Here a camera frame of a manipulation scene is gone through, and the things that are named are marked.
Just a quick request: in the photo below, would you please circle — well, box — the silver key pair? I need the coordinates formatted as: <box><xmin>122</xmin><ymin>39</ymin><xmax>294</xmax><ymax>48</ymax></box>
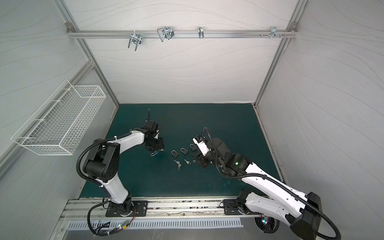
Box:
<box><xmin>174</xmin><ymin>160</ymin><xmax>182</xmax><ymax>171</ymax></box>

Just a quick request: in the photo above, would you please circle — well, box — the metal U hook left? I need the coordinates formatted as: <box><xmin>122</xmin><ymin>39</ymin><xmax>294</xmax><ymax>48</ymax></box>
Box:
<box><xmin>128</xmin><ymin>33</ymin><xmax>142</xmax><ymax>51</ymax></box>

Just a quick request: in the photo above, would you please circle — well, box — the black padlock with keys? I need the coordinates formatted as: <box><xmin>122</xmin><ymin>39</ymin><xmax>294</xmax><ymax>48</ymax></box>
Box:
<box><xmin>171</xmin><ymin>150</ymin><xmax>179</xmax><ymax>158</ymax></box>

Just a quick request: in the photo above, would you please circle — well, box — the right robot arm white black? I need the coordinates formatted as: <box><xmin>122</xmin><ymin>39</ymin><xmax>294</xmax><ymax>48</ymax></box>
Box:
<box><xmin>193</xmin><ymin>128</ymin><xmax>342</xmax><ymax>240</ymax></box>

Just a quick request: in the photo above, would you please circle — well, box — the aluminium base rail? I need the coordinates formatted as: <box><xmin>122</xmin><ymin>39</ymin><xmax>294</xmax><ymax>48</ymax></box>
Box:
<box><xmin>58</xmin><ymin>196</ymin><xmax>271</xmax><ymax>218</ymax></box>

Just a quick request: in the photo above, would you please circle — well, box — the white wire basket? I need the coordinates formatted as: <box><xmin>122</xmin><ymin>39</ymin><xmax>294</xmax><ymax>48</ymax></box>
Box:
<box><xmin>11</xmin><ymin>80</ymin><xmax>106</xmax><ymax>156</ymax></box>

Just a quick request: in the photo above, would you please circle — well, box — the aluminium wall rail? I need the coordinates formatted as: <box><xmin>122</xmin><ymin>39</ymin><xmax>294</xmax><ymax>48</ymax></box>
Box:
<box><xmin>67</xmin><ymin>29</ymin><xmax>299</xmax><ymax>40</ymax></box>

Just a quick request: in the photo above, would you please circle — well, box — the black padlock shackle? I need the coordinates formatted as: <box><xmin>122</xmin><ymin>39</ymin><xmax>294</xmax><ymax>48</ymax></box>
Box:
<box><xmin>180</xmin><ymin>148</ymin><xmax>188</xmax><ymax>155</ymax></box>

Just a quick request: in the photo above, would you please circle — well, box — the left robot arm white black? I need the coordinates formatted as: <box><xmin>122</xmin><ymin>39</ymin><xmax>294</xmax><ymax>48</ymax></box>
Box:
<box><xmin>76</xmin><ymin>110</ymin><xmax>164</xmax><ymax>217</ymax></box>

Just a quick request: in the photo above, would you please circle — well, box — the metal u hook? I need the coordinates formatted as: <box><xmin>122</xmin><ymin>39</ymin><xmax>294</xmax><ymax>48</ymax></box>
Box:
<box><xmin>157</xmin><ymin>26</ymin><xmax>175</xmax><ymax>42</ymax></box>
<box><xmin>128</xmin><ymin>33</ymin><xmax>142</xmax><ymax>51</ymax></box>

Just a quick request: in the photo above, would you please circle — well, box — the white slotted cable duct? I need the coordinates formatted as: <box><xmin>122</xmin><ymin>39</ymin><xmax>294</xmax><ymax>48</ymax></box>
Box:
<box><xmin>67</xmin><ymin>218</ymin><xmax>244</xmax><ymax>231</ymax></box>

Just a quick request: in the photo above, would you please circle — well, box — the metal hook bracket right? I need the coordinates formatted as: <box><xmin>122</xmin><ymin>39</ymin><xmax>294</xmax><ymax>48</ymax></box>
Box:
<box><xmin>260</xmin><ymin>27</ymin><xmax>287</xmax><ymax>39</ymax></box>

